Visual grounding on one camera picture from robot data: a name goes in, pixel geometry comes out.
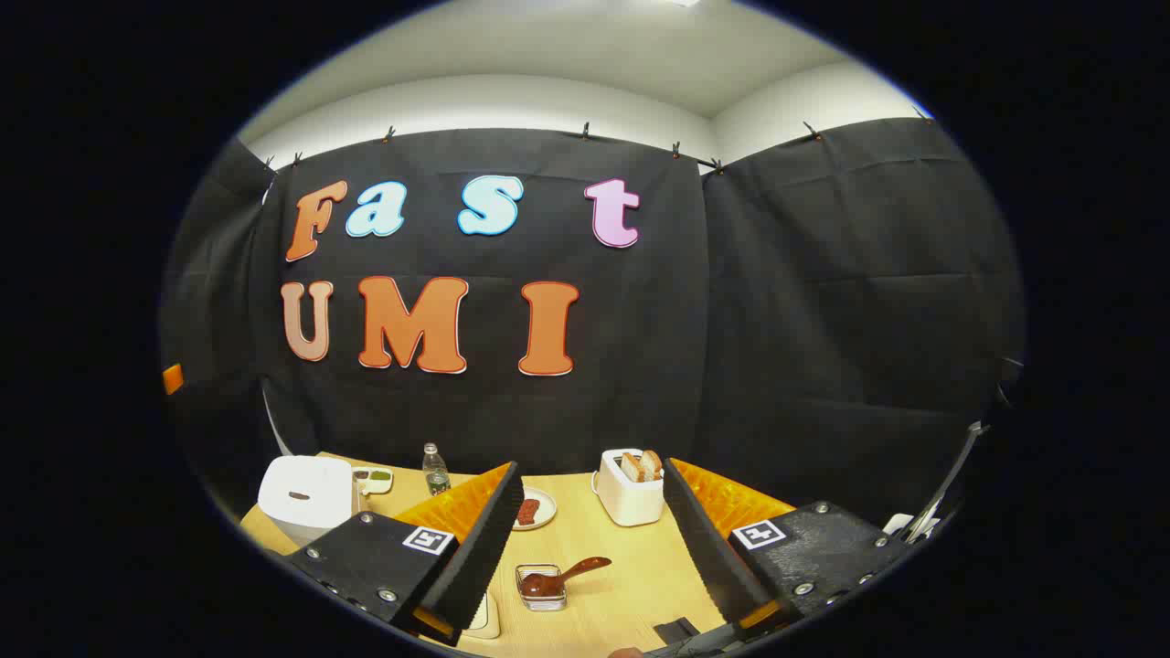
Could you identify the white rice box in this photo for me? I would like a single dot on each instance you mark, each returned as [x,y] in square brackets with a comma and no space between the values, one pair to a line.
[486,621]

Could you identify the white divided bean dish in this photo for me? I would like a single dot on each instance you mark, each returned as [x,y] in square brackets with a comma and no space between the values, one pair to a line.
[375,480]

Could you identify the black backdrop cloth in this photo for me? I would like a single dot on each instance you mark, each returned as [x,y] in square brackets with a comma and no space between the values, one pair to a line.
[777,320]

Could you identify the white flat object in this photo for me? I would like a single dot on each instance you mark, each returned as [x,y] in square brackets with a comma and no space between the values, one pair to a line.
[905,525]

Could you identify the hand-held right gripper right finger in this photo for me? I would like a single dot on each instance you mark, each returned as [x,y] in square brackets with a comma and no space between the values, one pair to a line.
[708,557]

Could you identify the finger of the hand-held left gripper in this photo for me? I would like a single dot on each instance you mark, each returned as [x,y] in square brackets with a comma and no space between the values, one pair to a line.
[173,379]

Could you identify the grey metal stand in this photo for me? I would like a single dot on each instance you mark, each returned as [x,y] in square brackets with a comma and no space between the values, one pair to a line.
[951,480]

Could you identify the red meat piece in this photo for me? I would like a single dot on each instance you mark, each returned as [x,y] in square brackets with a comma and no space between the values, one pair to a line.
[528,512]

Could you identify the clear plastic water bottle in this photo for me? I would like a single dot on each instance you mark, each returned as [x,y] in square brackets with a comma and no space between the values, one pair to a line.
[436,475]

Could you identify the white round plate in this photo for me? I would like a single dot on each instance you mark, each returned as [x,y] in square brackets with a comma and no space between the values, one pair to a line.
[547,507]

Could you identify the white toaster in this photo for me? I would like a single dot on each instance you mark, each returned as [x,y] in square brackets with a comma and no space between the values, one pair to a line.
[631,503]

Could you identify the small black flat object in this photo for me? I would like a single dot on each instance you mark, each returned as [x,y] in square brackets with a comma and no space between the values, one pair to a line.
[676,631]

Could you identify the toast bread slice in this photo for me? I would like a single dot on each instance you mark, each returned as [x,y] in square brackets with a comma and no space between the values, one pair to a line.
[631,468]
[651,463]

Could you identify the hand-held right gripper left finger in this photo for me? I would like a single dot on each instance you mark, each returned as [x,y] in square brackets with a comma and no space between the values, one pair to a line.
[475,557]

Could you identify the brown wooden spoon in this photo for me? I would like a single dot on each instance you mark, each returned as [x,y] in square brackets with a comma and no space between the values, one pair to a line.
[580,568]

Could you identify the white rice cooker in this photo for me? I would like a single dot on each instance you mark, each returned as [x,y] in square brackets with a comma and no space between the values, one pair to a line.
[306,480]

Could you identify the clear square chopstick holder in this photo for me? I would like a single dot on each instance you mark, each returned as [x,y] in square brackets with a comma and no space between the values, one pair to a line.
[544,603]

